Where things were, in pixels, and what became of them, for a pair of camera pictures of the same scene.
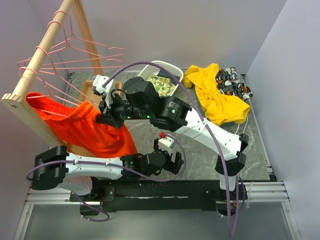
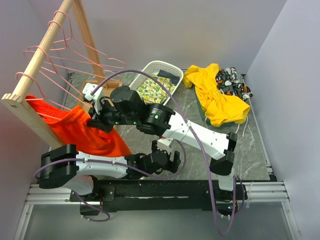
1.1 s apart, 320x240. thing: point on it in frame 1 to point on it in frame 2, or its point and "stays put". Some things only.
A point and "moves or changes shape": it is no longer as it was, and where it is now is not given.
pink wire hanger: (60, 98) to (53, 102)
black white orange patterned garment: (229, 82) stays put
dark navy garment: (162, 73) stays put
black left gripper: (171, 165) stays put
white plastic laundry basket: (152, 69) stays put
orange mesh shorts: (80, 127) moves or changes shape
